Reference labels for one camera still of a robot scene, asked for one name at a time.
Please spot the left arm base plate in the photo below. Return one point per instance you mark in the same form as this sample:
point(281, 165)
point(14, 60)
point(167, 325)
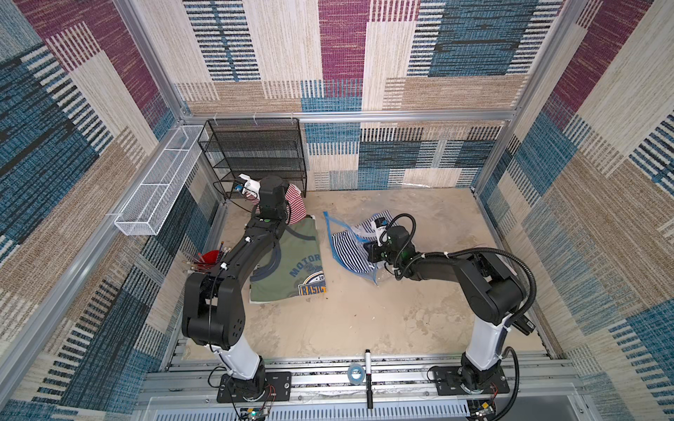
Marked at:
point(270, 387)

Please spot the blue tape roll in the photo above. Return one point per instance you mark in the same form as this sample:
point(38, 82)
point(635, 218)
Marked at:
point(356, 374)

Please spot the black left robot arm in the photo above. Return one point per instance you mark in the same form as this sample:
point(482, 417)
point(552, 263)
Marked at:
point(214, 315)

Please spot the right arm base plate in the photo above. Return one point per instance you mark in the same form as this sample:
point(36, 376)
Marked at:
point(467, 380)

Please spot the clear vacuum bag blue zip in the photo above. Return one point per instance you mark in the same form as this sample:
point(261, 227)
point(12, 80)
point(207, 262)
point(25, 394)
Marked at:
point(402, 219)

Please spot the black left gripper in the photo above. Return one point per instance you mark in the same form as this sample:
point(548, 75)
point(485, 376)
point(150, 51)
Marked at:
point(275, 178)

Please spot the green patterned garment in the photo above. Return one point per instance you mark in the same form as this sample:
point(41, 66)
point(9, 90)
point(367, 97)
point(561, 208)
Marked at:
point(292, 268)

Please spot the red white striped tank top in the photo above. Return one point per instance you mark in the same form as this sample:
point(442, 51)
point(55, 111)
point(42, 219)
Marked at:
point(295, 205)

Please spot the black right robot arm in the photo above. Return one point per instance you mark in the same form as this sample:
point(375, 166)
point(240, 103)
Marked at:
point(498, 287)

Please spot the red cup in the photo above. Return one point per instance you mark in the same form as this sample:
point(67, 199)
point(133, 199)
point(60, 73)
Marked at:
point(208, 260)

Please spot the pens in red cup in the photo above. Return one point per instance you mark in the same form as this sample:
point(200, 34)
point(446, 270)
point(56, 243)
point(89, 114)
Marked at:
point(191, 262)

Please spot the navy white striped tank top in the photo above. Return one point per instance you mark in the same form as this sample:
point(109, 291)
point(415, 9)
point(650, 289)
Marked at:
point(347, 244)

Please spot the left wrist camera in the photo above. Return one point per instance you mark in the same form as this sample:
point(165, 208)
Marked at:
point(246, 185)

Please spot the black marker pen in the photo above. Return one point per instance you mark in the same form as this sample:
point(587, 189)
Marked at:
point(368, 380)

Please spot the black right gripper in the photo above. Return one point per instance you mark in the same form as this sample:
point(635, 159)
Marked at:
point(372, 253)

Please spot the black mesh shelf rack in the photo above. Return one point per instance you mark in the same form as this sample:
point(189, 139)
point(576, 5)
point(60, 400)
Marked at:
point(254, 147)

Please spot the white wire wall basket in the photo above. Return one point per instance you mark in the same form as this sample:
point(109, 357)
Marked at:
point(150, 204)

